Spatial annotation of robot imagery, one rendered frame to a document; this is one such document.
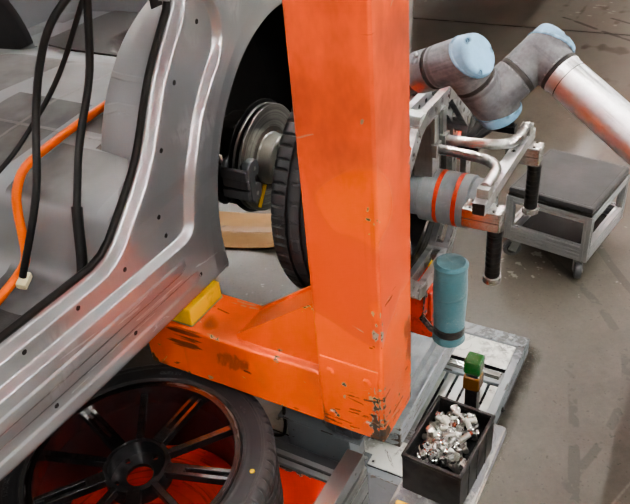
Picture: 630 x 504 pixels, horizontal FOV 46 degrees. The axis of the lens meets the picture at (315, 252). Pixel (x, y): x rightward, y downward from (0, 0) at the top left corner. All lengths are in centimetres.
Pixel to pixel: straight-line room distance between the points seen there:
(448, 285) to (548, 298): 117
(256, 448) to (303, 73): 90
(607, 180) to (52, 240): 213
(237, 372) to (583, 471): 112
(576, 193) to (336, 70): 191
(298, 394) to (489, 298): 138
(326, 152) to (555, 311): 179
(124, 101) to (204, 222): 37
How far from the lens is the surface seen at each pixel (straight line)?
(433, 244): 218
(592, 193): 305
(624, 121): 156
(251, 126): 210
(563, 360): 277
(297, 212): 177
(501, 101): 159
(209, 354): 187
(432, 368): 247
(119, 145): 194
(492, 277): 181
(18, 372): 151
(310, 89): 130
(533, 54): 161
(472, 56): 152
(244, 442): 181
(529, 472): 240
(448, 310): 195
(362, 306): 149
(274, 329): 171
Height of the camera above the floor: 184
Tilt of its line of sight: 34 degrees down
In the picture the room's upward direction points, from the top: 5 degrees counter-clockwise
